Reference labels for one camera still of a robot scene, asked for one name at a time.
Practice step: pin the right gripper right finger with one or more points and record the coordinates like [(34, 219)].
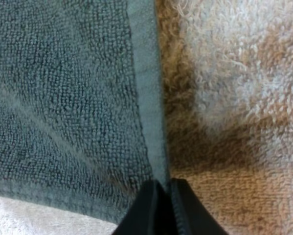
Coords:
[(197, 213)]

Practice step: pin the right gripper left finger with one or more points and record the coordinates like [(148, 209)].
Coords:
[(148, 210)]

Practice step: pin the dark grey-green towel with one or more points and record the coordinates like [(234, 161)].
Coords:
[(63, 98)]

